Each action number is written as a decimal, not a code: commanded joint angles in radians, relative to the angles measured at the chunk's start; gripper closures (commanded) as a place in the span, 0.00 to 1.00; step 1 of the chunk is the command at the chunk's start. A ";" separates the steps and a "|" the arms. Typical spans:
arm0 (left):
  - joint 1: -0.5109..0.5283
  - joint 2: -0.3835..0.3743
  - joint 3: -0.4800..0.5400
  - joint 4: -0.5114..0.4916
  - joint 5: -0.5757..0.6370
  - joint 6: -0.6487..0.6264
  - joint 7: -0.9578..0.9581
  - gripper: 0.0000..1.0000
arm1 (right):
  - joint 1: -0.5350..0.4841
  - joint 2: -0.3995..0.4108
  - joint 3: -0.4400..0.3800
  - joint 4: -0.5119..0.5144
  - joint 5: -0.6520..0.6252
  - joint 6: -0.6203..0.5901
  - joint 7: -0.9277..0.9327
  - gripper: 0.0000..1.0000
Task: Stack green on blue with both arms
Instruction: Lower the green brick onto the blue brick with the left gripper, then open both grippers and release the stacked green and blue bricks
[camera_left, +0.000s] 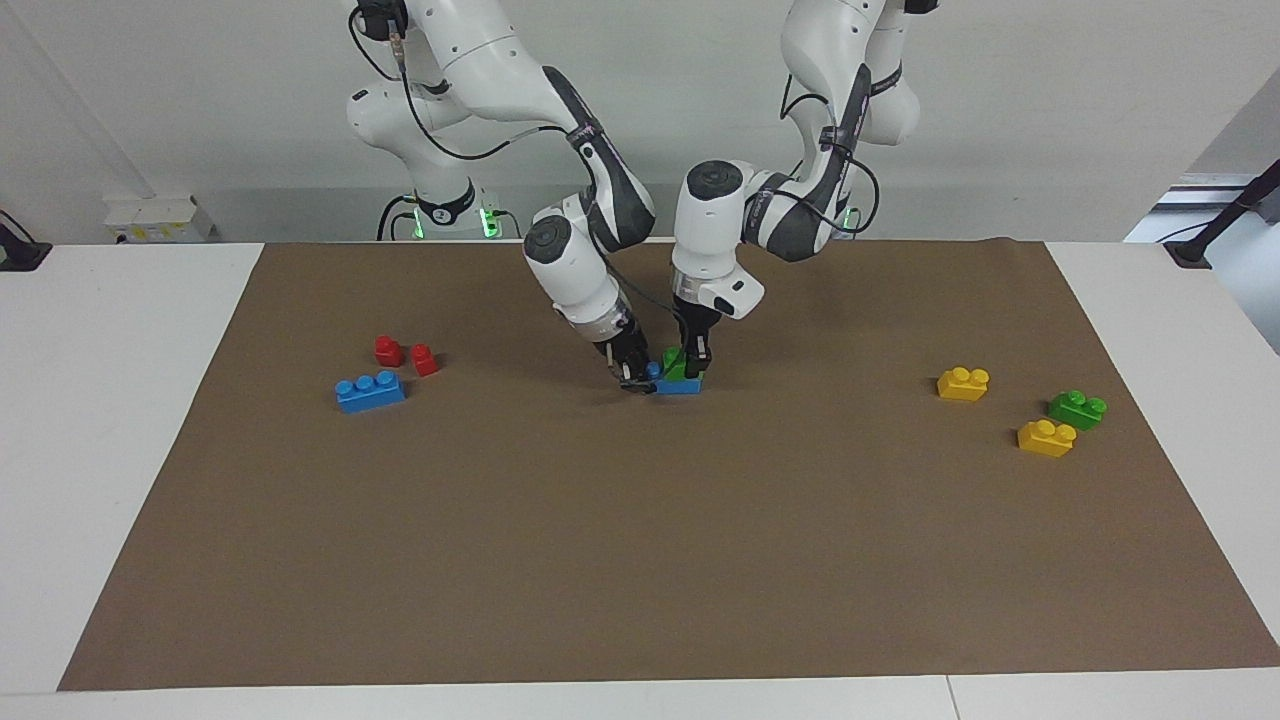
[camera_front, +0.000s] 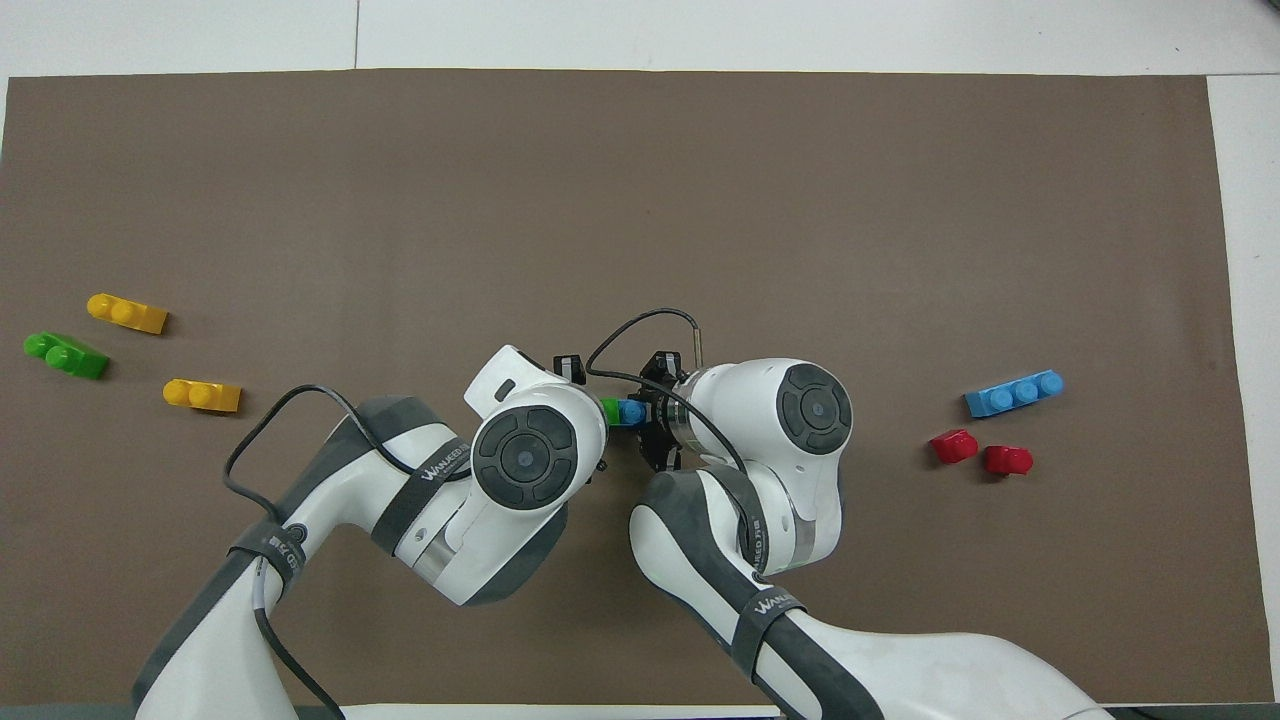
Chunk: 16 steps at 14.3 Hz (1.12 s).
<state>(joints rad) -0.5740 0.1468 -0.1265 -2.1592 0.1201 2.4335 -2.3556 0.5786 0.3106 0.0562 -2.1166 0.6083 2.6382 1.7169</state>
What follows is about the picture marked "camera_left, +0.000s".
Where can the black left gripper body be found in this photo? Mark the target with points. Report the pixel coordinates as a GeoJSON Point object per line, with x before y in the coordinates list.
{"type": "Point", "coordinates": [695, 322]}

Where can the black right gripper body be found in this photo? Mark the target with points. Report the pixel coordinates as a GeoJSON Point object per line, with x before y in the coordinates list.
{"type": "Point", "coordinates": [625, 355]}

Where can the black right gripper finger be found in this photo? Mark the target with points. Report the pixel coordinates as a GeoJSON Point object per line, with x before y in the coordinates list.
{"type": "Point", "coordinates": [630, 386]}
{"type": "Point", "coordinates": [650, 366]}

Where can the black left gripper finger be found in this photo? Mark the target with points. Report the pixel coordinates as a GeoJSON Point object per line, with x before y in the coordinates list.
{"type": "Point", "coordinates": [690, 362]}
{"type": "Point", "coordinates": [706, 360]}

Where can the green two-stud toy brick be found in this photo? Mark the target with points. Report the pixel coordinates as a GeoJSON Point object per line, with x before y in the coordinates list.
{"type": "Point", "coordinates": [675, 372]}
{"type": "Point", "coordinates": [1075, 410]}

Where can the blue three-stud toy brick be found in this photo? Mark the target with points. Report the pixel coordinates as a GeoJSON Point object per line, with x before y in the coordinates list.
{"type": "Point", "coordinates": [680, 388]}
{"type": "Point", "coordinates": [370, 396]}

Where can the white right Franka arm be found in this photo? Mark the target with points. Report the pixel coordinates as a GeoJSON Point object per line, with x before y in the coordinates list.
{"type": "Point", "coordinates": [570, 270]}

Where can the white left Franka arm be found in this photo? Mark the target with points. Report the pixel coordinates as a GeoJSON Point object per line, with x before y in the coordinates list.
{"type": "Point", "coordinates": [705, 230]}

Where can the brown paper table mat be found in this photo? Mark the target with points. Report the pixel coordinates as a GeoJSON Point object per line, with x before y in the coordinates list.
{"type": "Point", "coordinates": [640, 520]}

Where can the red one-stud toy brick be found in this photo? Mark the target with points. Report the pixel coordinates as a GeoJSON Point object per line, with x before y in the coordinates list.
{"type": "Point", "coordinates": [388, 352]}
{"type": "Point", "coordinates": [425, 362]}

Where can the yellow two-stud toy brick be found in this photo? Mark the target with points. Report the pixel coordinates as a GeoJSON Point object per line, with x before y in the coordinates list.
{"type": "Point", "coordinates": [962, 386]}
{"type": "Point", "coordinates": [1045, 440]}

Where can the black table clamp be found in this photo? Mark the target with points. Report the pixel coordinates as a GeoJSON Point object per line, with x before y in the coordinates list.
{"type": "Point", "coordinates": [20, 255]}

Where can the white wall socket box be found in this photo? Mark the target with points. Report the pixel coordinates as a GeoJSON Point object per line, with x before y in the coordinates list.
{"type": "Point", "coordinates": [160, 218]}

